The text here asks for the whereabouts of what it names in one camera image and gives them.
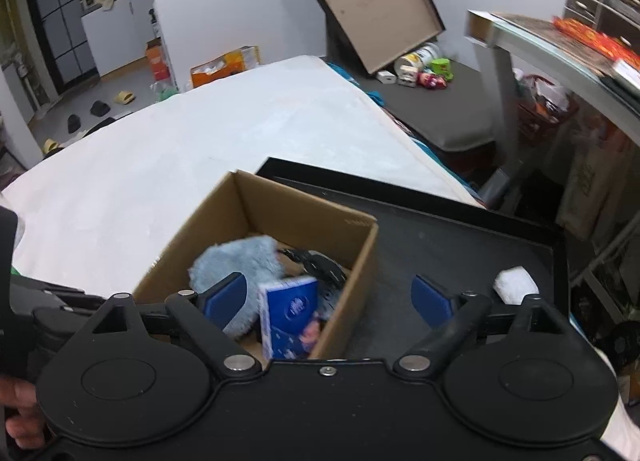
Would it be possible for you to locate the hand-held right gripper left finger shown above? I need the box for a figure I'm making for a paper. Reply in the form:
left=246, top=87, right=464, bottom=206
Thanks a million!
left=90, top=272, right=263, bottom=382

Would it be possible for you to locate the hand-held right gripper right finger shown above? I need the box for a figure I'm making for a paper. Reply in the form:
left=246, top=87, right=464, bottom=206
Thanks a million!
left=393, top=275, right=568, bottom=379

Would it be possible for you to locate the blue fluffy plush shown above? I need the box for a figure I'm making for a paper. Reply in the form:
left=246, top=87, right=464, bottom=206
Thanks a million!
left=187, top=235, right=285, bottom=339

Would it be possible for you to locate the black tray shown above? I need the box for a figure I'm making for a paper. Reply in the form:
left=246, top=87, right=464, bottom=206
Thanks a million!
left=255, top=156, right=571, bottom=362

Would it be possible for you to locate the blue tissue packet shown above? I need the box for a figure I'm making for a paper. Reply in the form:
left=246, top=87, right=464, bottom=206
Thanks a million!
left=257, top=275, right=326, bottom=361

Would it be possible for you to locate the small black white toy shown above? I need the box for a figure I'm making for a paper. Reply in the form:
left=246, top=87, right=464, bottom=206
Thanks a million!
left=277, top=247, right=349, bottom=288

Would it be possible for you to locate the brown cardboard box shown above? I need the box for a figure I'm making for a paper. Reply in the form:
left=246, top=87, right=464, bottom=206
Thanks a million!
left=132, top=170, right=379, bottom=361

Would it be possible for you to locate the person's left hand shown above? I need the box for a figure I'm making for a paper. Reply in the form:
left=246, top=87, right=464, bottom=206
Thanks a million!
left=0, top=375, right=47, bottom=449

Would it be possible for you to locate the white bed blanket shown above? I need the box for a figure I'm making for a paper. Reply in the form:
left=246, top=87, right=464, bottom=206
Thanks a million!
left=0, top=55, right=486, bottom=302

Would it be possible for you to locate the beige tote bag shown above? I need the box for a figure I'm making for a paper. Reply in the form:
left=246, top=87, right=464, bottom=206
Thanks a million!
left=555, top=131, right=631, bottom=242

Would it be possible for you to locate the pink small toy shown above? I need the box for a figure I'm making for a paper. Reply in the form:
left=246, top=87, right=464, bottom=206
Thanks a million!
left=417, top=70, right=447, bottom=90

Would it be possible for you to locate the red basket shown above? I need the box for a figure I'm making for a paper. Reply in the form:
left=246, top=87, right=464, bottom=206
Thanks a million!
left=515, top=74, right=581, bottom=142

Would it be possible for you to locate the orange paper bag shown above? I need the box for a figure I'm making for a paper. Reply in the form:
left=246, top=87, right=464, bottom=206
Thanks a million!
left=190, top=46, right=261, bottom=89

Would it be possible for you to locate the white round can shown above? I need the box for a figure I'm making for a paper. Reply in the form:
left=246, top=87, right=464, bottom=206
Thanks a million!
left=394, top=42, right=442, bottom=82

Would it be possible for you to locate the orange carton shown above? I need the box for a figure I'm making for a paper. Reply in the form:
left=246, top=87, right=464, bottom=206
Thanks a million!
left=145, top=38, right=171, bottom=82

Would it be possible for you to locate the white cabinet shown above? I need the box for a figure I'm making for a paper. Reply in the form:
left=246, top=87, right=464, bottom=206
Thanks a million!
left=80, top=0, right=156, bottom=77

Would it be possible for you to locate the black framed glass door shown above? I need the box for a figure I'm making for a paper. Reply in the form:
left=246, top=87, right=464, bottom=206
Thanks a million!
left=20, top=0, right=98, bottom=97

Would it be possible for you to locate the long red printed packet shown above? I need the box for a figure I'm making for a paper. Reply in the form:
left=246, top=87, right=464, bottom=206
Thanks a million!
left=552, top=16, right=640, bottom=74

